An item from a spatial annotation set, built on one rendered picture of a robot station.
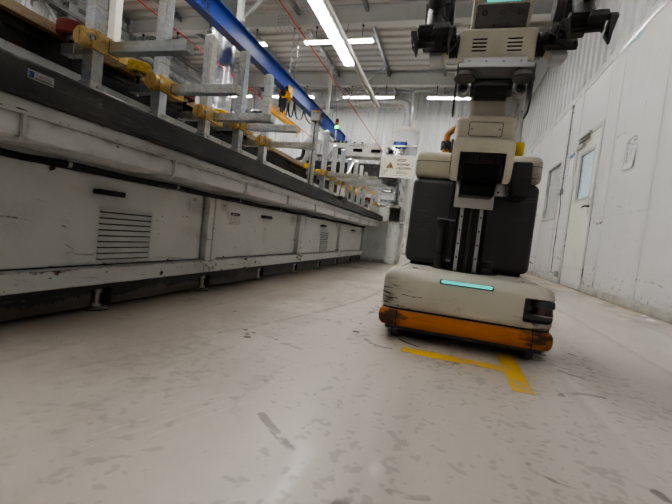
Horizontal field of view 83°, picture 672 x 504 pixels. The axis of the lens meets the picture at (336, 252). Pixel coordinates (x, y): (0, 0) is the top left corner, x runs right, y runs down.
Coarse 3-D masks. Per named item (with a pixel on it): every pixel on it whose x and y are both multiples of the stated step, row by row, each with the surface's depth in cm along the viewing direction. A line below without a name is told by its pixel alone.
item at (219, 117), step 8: (184, 112) 158; (192, 112) 157; (184, 120) 160; (192, 120) 159; (216, 120) 154; (224, 120) 153; (232, 120) 152; (240, 120) 150; (248, 120) 149; (256, 120) 148; (264, 120) 148; (272, 120) 148
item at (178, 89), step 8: (136, 88) 134; (144, 88) 133; (176, 88) 129; (184, 88) 128; (192, 88) 127; (200, 88) 127; (208, 88) 126; (216, 88) 125; (224, 88) 124; (232, 88) 123; (240, 88) 125; (136, 96) 136
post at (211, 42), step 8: (208, 40) 149; (216, 40) 151; (208, 48) 149; (216, 48) 151; (208, 56) 149; (216, 56) 152; (208, 64) 149; (208, 72) 149; (208, 80) 149; (200, 96) 150; (208, 96) 150; (208, 104) 151; (200, 120) 151; (200, 128) 151; (208, 128) 153
